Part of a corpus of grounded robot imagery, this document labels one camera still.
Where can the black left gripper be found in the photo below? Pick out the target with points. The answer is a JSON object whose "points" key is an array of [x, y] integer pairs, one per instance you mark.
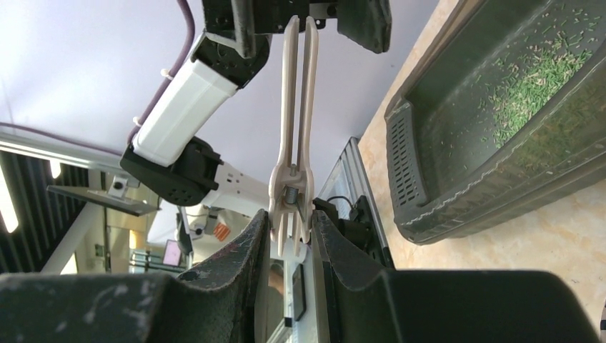
{"points": [[237, 23]]}

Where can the grey bag sealing clip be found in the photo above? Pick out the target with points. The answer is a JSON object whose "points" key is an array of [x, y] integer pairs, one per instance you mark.
{"points": [[291, 187]]}

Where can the dark grey litter box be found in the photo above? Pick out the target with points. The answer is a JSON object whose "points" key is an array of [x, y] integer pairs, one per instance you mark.
{"points": [[447, 178]]}

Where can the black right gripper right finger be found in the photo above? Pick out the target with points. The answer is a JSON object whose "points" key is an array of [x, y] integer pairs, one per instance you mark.
{"points": [[360, 300]]}

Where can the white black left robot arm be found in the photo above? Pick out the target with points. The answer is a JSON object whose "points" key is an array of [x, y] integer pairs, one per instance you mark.
{"points": [[163, 151]]}

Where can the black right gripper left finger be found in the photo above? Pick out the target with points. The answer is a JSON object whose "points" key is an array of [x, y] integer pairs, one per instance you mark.
{"points": [[221, 299]]}

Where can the green litter granules pile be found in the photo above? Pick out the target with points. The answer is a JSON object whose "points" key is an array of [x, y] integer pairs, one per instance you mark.
{"points": [[552, 46]]}

